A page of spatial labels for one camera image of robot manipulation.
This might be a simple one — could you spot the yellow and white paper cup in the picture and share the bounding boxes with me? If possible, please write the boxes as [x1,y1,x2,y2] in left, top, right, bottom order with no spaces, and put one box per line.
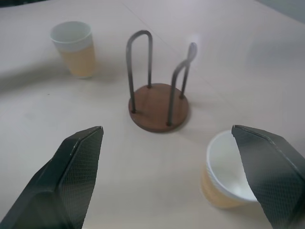
[50,21,96,80]
[201,130,259,209]

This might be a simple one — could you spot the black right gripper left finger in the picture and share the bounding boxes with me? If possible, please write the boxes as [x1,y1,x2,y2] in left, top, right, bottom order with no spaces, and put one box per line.
[0,125,104,229]

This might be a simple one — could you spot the wooden base wire holder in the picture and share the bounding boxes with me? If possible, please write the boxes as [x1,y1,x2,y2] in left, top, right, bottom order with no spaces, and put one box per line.
[126,30,198,133]

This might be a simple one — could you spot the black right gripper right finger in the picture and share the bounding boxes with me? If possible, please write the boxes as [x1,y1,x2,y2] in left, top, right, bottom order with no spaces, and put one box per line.
[231,125,305,229]

